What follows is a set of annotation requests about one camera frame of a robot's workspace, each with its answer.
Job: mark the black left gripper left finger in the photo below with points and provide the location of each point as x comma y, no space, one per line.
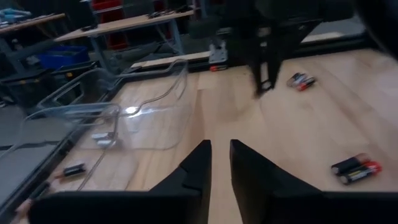
124,208

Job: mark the silver metal bracket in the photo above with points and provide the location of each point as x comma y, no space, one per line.
217,54

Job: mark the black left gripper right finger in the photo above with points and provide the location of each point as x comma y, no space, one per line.
311,208

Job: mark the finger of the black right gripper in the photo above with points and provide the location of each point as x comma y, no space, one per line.
289,31
236,31

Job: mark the blue plastic tub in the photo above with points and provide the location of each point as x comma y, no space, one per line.
62,57

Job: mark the black copper-top AA battery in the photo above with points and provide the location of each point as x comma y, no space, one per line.
349,164
74,170

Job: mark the wooden workbench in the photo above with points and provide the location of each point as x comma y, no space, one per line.
37,22
124,25

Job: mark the red cabinet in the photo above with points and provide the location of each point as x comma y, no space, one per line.
115,40

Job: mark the black case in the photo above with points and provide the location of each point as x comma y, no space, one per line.
28,90

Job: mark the grey-blue rolls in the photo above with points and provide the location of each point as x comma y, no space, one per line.
14,15

